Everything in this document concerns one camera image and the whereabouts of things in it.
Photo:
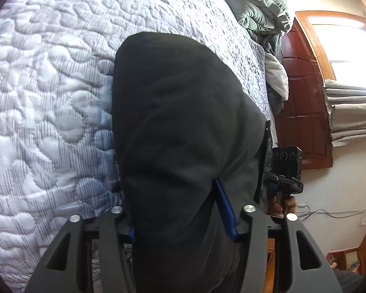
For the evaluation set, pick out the beige pleated curtain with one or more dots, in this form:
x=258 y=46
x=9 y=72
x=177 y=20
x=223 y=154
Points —
x=353 y=113

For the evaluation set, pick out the white fleece blanket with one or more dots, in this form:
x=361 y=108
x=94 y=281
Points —
x=277 y=73

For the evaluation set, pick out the dark wooden headboard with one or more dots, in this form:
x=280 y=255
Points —
x=302 y=97

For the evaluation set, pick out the black pants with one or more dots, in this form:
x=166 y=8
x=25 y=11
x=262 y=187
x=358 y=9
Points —
x=177 y=113

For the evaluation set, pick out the person's right hand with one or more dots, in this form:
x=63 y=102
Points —
x=289 y=204

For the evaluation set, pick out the grey fleece blanket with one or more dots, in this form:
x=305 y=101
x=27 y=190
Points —
x=271 y=44

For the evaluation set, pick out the grey bed sheet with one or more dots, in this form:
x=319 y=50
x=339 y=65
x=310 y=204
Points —
x=228 y=0

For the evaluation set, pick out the pale green comforter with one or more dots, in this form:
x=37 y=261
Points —
x=262 y=12

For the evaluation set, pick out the wooden framed window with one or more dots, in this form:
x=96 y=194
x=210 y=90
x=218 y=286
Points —
x=338 y=45

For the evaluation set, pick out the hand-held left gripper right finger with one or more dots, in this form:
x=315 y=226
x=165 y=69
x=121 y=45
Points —
x=227 y=210

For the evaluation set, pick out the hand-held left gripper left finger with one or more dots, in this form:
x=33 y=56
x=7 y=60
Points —
x=131 y=234

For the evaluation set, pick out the grey patterned quilt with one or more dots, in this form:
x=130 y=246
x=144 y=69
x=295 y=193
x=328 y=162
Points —
x=48 y=67

